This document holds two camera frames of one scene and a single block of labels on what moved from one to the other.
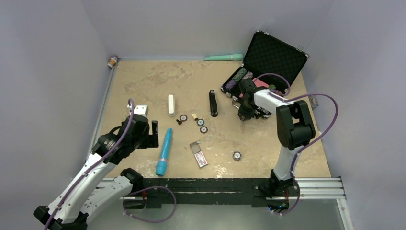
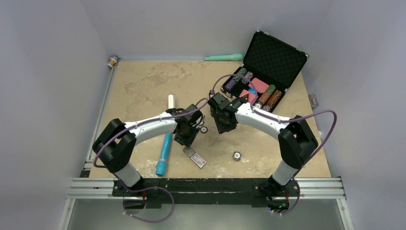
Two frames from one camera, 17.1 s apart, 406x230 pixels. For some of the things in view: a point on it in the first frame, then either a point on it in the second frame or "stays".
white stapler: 171,105 stays
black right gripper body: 246,110 -> 222,125
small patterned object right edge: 313,100 stays
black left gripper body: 144,141 -> 187,137
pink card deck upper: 259,83 stays
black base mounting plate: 166,192 stays
